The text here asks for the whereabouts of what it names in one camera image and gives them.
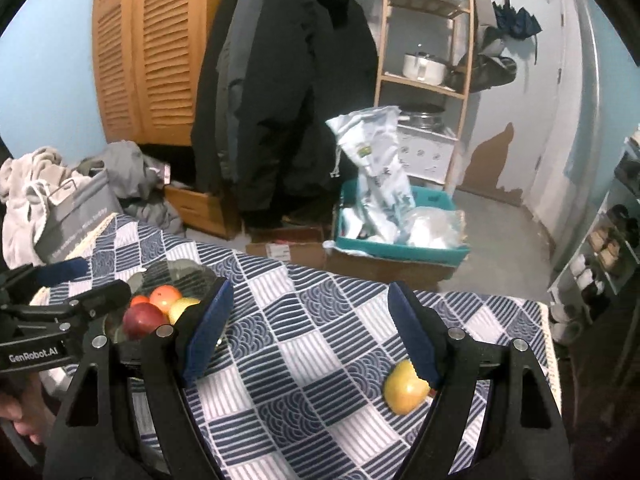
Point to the clear glass bowl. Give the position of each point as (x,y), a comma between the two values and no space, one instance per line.
(195,272)

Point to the grey fabric bag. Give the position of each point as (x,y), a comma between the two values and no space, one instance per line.
(75,215)

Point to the grey jacket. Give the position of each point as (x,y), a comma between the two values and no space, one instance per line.
(236,110)

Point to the rows of shoes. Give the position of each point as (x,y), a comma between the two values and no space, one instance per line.
(602,255)

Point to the flat cardboard box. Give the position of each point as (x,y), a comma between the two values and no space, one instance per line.
(287,245)

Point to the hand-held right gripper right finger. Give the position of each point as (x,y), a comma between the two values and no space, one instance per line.
(412,335)

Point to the wooden shelf rack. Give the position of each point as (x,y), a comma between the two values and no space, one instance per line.
(382,35)

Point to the black hooded jacket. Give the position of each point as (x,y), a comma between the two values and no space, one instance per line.
(300,110)

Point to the yellow apple with red blush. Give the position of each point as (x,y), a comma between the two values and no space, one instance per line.
(407,387)

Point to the wooden drawer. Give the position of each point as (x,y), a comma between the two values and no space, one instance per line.
(200,207)

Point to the wooden louvered wardrobe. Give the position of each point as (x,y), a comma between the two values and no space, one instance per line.
(150,50)

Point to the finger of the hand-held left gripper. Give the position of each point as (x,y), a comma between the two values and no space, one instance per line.
(102,296)
(62,267)

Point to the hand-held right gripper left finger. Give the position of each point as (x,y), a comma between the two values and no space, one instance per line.
(207,335)

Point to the person's left hand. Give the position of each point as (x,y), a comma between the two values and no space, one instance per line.
(22,410)

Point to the small tangerine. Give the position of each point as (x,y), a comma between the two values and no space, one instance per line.
(140,301)

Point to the reddish orange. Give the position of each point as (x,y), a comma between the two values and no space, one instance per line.
(166,297)

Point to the white printed storage box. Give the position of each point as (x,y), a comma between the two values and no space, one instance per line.
(427,157)

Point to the white pot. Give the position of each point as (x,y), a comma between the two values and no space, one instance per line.
(424,69)

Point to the metal shoe rack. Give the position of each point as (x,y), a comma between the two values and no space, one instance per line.
(565,285)

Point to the blue white patterned tablecloth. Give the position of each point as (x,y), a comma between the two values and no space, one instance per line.
(310,320)

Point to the dark olive hanging bag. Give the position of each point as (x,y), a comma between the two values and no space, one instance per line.
(487,67)

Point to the white door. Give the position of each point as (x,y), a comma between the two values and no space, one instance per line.
(550,110)

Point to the steel pot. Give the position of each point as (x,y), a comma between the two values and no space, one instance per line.
(422,120)

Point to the beige towel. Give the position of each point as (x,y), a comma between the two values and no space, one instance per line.
(25,190)

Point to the clear plastic bag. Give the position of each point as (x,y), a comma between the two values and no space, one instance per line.
(435,227)

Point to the teal plastic bin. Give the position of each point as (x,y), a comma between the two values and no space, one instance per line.
(400,252)

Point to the grey clothes pile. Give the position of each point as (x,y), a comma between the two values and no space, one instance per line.
(130,175)

